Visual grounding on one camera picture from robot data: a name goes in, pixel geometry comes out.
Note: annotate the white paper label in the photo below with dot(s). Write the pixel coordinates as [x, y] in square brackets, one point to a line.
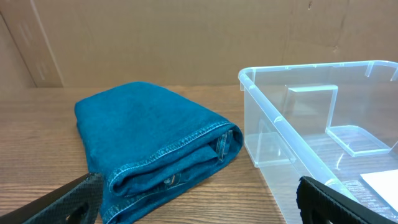
[384, 184]

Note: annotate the brown cardboard backdrop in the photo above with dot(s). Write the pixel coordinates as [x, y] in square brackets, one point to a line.
[85, 44]

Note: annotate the clear plastic container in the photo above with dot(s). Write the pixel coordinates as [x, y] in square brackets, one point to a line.
[330, 121]

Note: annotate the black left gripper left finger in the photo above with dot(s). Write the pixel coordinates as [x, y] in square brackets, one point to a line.
[76, 202]

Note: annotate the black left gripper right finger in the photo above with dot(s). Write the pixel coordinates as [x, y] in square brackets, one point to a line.
[320, 204]

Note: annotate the blue denim jeans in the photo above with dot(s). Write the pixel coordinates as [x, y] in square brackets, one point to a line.
[151, 145]

